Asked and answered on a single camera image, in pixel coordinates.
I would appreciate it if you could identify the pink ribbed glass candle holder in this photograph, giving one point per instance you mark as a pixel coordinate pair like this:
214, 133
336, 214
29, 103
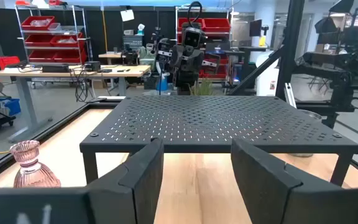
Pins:
33, 177

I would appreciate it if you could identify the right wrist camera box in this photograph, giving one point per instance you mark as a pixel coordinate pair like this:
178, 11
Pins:
193, 37

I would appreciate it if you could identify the small black computer monitor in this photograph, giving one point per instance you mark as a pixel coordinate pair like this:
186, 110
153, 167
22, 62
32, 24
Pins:
255, 28

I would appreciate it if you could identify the black robot station behind glass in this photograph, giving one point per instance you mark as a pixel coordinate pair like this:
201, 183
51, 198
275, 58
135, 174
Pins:
337, 68

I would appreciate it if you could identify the blue plastic bucket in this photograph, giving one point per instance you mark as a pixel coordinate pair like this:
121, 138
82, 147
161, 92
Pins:
163, 84

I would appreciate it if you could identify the white cabinet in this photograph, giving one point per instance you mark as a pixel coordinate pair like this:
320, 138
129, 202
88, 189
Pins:
267, 77

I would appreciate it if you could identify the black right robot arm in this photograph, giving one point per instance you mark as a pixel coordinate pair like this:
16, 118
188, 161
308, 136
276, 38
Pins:
185, 84

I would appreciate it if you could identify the black perforated metal shelf riser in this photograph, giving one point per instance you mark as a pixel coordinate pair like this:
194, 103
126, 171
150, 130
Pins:
213, 124

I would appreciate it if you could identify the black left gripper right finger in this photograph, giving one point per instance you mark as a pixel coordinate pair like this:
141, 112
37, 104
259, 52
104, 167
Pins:
266, 186

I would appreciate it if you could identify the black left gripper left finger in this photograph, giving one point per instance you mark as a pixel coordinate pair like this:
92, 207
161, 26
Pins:
135, 193

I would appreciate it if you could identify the yellow plastic bottle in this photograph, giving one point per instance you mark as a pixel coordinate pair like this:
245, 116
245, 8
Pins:
262, 41

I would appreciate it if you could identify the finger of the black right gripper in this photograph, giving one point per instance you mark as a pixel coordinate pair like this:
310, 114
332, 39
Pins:
165, 46
210, 67

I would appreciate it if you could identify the blue plastic storage bin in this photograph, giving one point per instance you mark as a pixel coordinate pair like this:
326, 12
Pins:
11, 106

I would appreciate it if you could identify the flat black equipment box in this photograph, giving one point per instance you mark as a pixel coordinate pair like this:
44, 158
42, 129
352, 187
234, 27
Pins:
54, 68

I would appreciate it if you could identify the light wooden desk grey legs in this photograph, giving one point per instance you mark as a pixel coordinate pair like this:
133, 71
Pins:
120, 72

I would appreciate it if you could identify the white paper tag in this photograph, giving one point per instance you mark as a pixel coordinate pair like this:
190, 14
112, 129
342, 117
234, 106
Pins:
127, 15

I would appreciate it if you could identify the small wooden side table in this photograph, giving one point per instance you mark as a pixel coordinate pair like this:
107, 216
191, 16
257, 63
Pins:
110, 55

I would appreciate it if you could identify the green artificial succulent plant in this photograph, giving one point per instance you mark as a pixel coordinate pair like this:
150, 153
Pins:
202, 88

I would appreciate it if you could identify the red plastic storage bin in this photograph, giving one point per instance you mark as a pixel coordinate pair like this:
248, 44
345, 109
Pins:
26, 23
7, 61
37, 41
57, 42
182, 22
40, 56
70, 57
217, 25

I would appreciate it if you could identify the small black power supply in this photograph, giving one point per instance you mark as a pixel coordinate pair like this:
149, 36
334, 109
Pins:
92, 66

